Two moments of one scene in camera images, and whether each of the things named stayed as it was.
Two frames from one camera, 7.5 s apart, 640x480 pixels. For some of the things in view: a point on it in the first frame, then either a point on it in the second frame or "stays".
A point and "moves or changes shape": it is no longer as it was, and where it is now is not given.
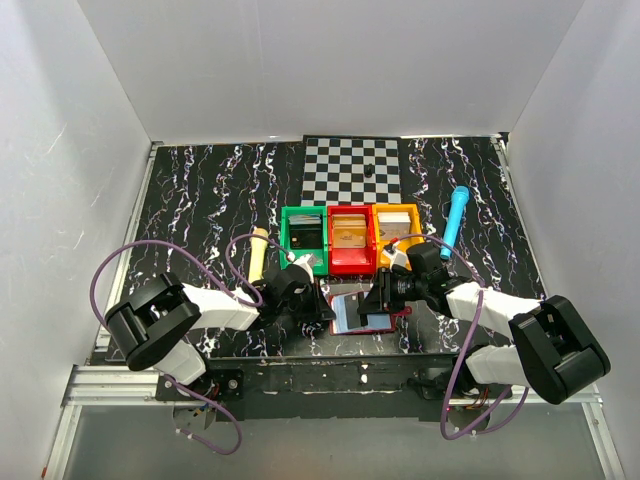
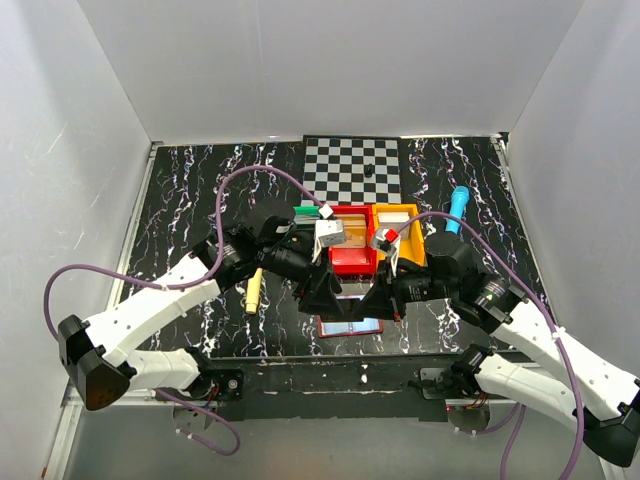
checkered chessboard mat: x=334 y=172 stays
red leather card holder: x=344 y=307 moves or changes shape
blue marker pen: x=459 y=196 stays
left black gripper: x=319 y=310 -> x=324 y=299
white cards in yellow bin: x=394 y=224 stays
